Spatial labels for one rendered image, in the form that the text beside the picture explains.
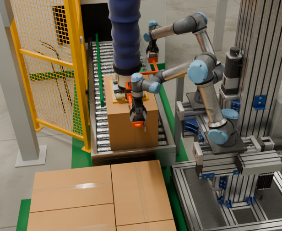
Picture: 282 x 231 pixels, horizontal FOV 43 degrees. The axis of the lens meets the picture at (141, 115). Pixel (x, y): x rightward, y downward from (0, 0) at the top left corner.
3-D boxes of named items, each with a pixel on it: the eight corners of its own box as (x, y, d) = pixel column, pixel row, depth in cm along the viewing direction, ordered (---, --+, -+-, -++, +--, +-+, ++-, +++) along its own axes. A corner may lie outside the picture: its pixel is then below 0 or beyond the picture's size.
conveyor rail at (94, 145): (89, 50, 492) (87, 37, 481) (93, 50, 492) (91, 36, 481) (92, 171, 307) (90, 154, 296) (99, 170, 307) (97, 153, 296)
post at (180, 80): (172, 150, 386) (176, 67, 327) (178, 150, 387) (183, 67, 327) (173, 155, 381) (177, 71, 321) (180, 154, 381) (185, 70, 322)
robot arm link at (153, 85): (164, 78, 231) (149, 74, 235) (155, 86, 223) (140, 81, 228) (163, 88, 235) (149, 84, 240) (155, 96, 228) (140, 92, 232)
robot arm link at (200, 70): (236, 133, 224) (212, 52, 203) (228, 147, 214) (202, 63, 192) (218, 133, 231) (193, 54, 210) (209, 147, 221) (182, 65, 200)
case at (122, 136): (106, 111, 351) (103, 75, 328) (147, 107, 355) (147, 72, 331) (111, 153, 303) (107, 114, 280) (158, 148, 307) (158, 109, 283)
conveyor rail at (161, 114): (136, 46, 498) (136, 33, 487) (140, 46, 498) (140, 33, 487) (168, 162, 313) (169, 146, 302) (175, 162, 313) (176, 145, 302)
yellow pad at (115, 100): (109, 82, 318) (109, 77, 315) (121, 81, 319) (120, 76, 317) (112, 103, 291) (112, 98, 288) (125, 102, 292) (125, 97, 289)
